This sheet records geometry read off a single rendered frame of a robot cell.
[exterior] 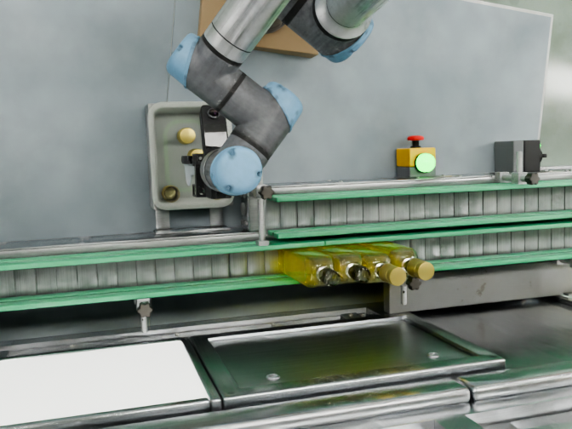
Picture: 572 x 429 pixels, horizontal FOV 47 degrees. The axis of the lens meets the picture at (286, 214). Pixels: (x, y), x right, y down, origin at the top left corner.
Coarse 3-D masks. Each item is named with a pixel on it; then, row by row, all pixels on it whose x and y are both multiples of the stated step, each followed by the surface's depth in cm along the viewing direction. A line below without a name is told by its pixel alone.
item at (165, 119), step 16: (160, 112) 141; (176, 112) 142; (192, 112) 143; (160, 128) 142; (176, 128) 142; (192, 128) 144; (160, 144) 142; (176, 144) 143; (192, 144) 144; (160, 160) 142; (176, 160) 143; (160, 176) 142; (176, 176) 143; (192, 176) 144; (160, 192) 143; (160, 208) 136; (176, 208) 137; (192, 208) 138
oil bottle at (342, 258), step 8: (312, 248) 136; (320, 248) 133; (328, 248) 133; (336, 248) 132; (344, 248) 132; (336, 256) 123; (344, 256) 123; (352, 256) 123; (360, 256) 124; (336, 264) 123; (344, 264) 122; (360, 264) 123; (344, 272) 122; (344, 280) 122; (352, 280) 123
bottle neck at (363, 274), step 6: (354, 264) 121; (348, 270) 121; (354, 270) 118; (360, 270) 117; (366, 270) 117; (348, 276) 121; (354, 276) 118; (360, 276) 120; (366, 276) 118; (360, 282) 117; (366, 282) 118
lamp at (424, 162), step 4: (420, 156) 152; (424, 156) 151; (428, 156) 151; (432, 156) 152; (416, 160) 153; (420, 160) 151; (424, 160) 151; (428, 160) 151; (432, 160) 152; (416, 164) 153; (420, 164) 151; (424, 164) 151; (428, 164) 151; (432, 164) 152; (416, 168) 153; (420, 168) 152; (424, 168) 151; (428, 168) 151; (432, 168) 152
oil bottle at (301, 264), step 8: (296, 248) 135; (304, 248) 134; (280, 256) 138; (288, 256) 132; (296, 256) 127; (304, 256) 124; (312, 256) 123; (320, 256) 123; (328, 256) 123; (280, 264) 138; (288, 264) 133; (296, 264) 127; (304, 264) 122; (312, 264) 120; (320, 264) 120; (328, 264) 121; (288, 272) 133; (296, 272) 127; (304, 272) 123; (312, 272) 120; (296, 280) 128; (304, 280) 123; (312, 280) 120
